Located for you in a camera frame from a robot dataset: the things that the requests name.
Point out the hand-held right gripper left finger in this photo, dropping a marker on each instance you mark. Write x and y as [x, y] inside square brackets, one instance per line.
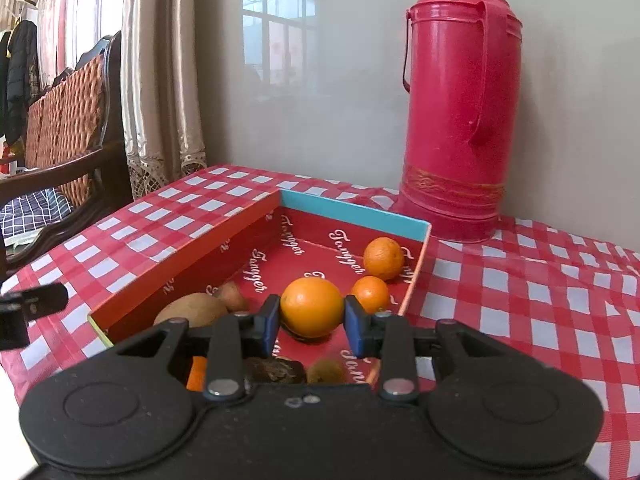
[272, 322]

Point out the colourful cardboard box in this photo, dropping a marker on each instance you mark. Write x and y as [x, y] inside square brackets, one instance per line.
[200, 255]

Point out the small orange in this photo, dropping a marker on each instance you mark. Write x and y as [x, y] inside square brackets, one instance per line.
[197, 374]

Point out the pink sheer curtain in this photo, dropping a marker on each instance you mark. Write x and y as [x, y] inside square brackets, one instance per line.
[55, 10]

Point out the dark blue checkered cloth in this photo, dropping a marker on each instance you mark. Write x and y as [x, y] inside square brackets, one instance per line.
[30, 215]

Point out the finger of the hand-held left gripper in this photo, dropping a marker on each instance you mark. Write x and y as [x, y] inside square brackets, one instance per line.
[45, 299]

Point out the hanging dark clothes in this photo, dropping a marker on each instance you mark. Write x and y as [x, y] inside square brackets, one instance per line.
[20, 70]

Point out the red thermos flask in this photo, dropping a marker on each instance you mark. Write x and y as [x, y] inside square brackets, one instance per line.
[450, 110]

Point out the wooden wicker chair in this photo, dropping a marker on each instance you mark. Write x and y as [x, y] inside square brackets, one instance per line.
[65, 110]

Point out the large orange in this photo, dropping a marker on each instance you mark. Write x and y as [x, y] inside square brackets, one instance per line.
[312, 306]

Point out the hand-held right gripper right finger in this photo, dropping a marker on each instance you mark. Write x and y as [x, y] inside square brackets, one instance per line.
[354, 327]

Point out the large brown kiwi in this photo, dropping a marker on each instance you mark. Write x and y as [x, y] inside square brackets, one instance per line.
[190, 310]

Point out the red checkered tablecloth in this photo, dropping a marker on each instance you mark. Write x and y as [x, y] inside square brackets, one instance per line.
[500, 285]

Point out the dark passion fruit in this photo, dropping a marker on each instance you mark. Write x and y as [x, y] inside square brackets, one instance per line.
[272, 370]

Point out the medium orange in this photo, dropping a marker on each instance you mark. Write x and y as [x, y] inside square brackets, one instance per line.
[383, 258]
[370, 292]

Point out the beige satin curtain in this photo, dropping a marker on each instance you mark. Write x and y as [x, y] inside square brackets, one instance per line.
[150, 85]

